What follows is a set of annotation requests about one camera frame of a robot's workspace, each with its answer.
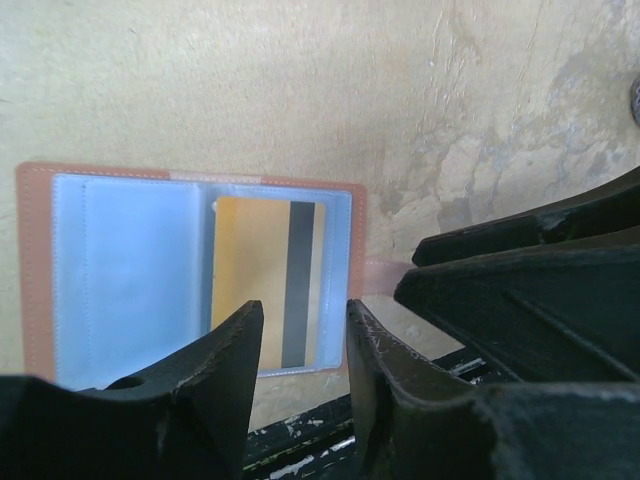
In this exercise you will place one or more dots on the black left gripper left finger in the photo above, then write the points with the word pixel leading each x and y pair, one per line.
pixel 184 417

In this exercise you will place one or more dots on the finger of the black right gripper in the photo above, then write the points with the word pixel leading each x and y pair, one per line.
pixel 550 294

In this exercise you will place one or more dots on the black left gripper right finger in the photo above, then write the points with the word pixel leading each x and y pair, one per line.
pixel 413 420

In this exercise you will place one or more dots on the brown leather card holder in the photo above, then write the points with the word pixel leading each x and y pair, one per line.
pixel 116 265

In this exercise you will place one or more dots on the gold card magnetic stripe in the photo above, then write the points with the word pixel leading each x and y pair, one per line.
pixel 271 251

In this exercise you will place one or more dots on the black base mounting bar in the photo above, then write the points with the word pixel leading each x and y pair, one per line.
pixel 320 443

